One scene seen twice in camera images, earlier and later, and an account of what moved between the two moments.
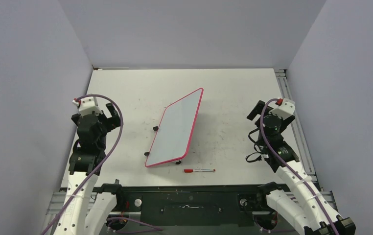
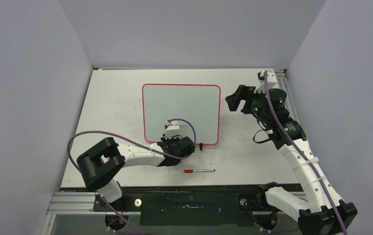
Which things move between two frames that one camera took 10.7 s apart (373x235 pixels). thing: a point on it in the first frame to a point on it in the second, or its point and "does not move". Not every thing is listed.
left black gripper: (112, 123) to (175, 138)
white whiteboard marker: (203, 170) does not move
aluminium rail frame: (57, 199) does not move
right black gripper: (256, 111) to (243, 92)
